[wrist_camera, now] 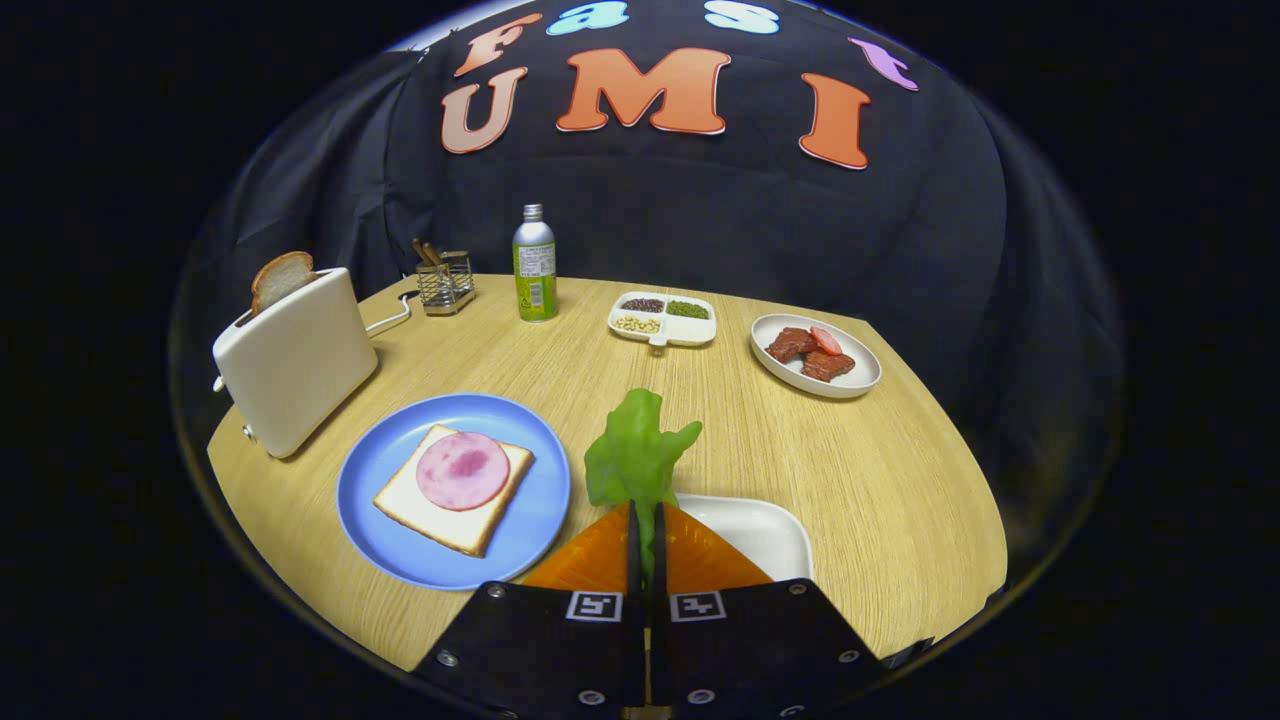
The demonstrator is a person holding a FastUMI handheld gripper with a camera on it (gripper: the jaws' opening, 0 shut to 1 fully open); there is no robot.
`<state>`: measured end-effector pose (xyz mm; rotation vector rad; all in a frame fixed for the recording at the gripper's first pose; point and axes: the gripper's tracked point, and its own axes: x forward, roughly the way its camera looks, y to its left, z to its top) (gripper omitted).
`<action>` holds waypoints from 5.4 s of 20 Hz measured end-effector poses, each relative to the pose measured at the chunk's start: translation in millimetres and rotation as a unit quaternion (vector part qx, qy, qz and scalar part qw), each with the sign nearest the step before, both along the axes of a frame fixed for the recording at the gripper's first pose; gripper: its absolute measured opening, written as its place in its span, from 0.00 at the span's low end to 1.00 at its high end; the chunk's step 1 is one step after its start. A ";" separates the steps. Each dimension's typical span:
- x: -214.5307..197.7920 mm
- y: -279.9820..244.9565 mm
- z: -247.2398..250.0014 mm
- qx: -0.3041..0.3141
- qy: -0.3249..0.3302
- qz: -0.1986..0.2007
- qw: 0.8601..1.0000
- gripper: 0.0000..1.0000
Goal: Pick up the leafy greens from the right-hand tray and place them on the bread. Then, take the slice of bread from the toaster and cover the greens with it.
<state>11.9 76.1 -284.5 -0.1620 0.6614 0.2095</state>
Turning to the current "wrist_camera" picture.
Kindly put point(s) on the white divided dish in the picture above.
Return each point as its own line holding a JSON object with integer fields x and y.
{"x": 690, "y": 331}

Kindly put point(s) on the red tomato slice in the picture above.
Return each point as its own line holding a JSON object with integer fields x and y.
{"x": 827, "y": 341}

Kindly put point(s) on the green lettuce leaf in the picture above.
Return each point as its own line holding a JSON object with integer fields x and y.
{"x": 635, "y": 450}

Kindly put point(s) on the blue round plate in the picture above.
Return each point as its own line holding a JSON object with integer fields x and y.
{"x": 400, "y": 560}

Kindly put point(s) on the toasted bread slice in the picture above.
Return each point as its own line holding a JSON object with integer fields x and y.
{"x": 282, "y": 276}

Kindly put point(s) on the white toaster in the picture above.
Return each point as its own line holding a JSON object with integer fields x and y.
{"x": 300, "y": 370}

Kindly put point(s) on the white round plate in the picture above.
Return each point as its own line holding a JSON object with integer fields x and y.
{"x": 780, "y": 377}

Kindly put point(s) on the silver bottle with green label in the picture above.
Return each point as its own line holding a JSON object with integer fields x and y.
{"x": 535, "y": 270}

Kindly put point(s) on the heap of pale soybeans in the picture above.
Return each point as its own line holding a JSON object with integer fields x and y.
{"x": 637, "y": 324}

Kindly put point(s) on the white bread slice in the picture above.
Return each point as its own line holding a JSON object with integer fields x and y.
{"x": 480, "y": 526}

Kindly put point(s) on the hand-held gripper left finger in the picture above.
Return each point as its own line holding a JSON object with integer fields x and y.
{"x": 634, "y": 570}

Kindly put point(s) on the heap of dark red beans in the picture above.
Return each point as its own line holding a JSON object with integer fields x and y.
{"x": 643, "y": 305}

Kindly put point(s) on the brown meat piece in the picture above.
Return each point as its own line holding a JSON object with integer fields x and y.
{"x": 790, "y": 345}
{"x": 828, "y": 366}

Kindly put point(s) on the white square plate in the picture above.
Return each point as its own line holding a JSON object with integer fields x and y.
{"x": 760, "y": 535}

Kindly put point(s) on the heap of green beans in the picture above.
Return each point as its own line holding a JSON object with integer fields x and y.
{"x": 688, "y": 310}

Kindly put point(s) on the pink ham slice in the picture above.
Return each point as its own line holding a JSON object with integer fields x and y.
{"x": 462, "y": 470}

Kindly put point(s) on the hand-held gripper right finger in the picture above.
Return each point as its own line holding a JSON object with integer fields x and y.
{"x": 660, "y": 575}

